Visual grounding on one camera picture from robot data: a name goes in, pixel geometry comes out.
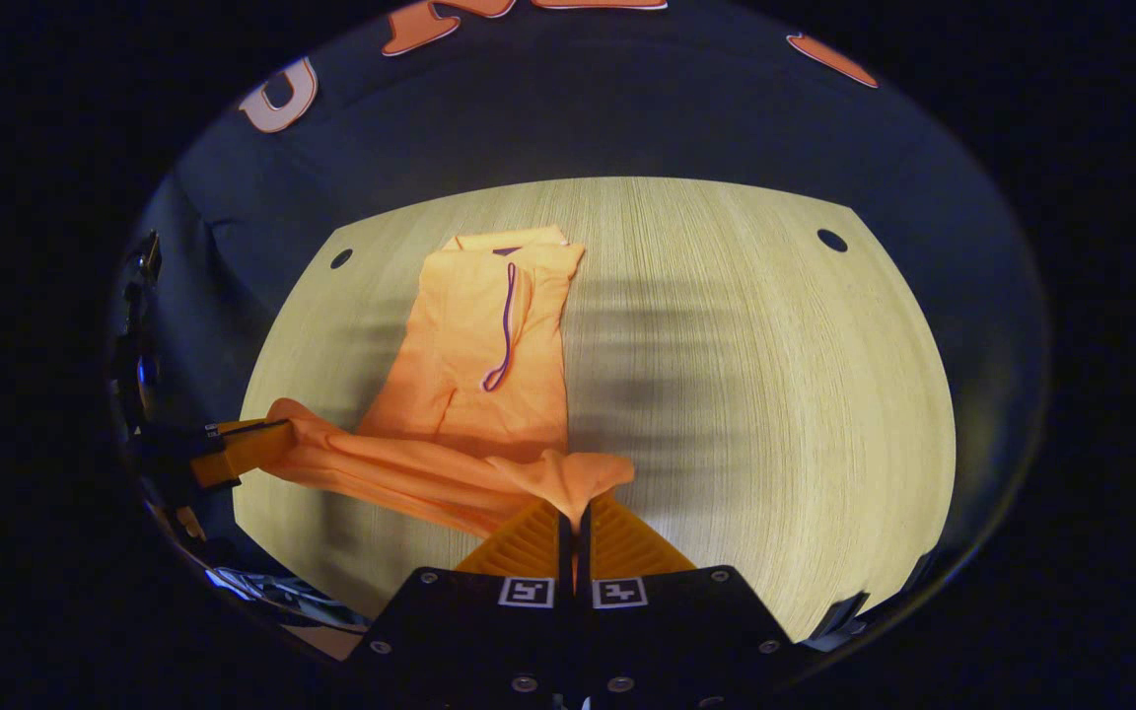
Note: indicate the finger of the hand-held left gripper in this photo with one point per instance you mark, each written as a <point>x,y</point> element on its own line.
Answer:
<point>243,449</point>

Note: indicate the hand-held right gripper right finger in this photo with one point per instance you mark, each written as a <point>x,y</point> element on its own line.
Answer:
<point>686,641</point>

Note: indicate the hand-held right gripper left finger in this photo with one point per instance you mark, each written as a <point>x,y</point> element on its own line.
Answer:
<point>469,641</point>

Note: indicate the orange T-shirt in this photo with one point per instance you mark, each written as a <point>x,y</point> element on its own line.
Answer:
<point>489,335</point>

